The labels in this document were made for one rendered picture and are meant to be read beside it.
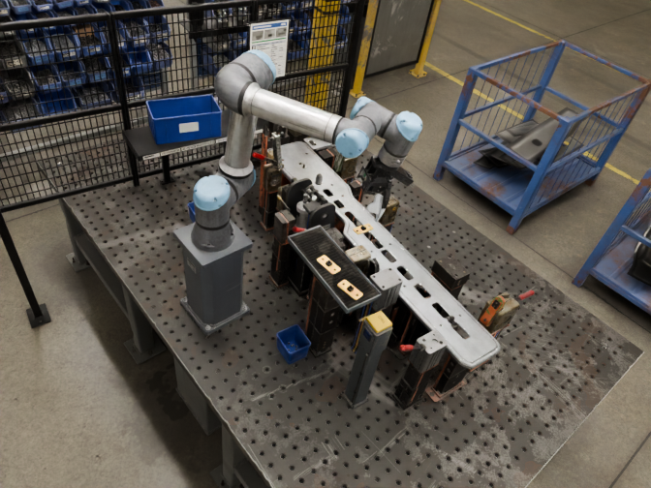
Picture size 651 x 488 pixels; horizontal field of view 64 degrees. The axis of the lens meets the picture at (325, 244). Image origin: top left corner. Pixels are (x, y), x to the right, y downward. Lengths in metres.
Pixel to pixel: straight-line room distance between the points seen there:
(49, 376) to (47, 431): 0.30
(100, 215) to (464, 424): 1.83
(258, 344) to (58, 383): 1.21
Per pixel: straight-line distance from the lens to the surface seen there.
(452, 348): 1.84
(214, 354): 2.06
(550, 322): 2.53
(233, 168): 1.79
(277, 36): 2.72
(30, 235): 3.71
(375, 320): 1.63
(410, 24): 5.50
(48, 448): 2.79
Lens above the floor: 2.41
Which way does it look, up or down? 44 degrees down
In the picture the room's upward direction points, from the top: 10 degrees clockwise
